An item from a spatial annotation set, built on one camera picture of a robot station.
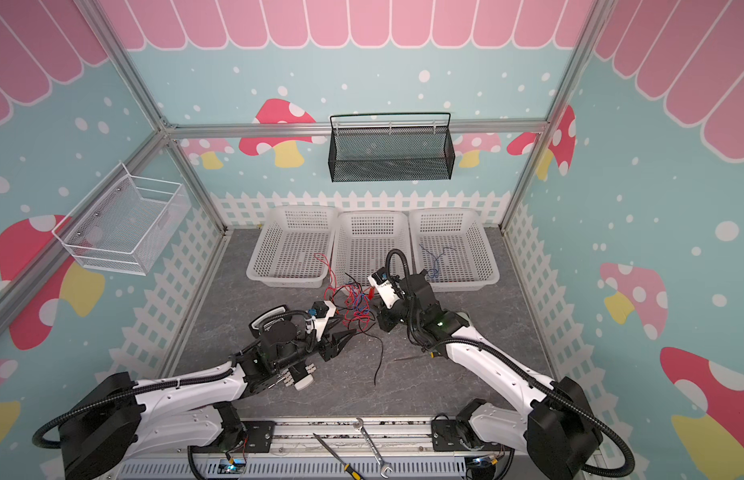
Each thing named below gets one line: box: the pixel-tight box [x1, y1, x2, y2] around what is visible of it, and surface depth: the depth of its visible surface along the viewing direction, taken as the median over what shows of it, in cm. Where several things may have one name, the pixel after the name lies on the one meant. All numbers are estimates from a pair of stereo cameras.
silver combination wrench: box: [353, 417, 393, 479], surface depth 74 cm
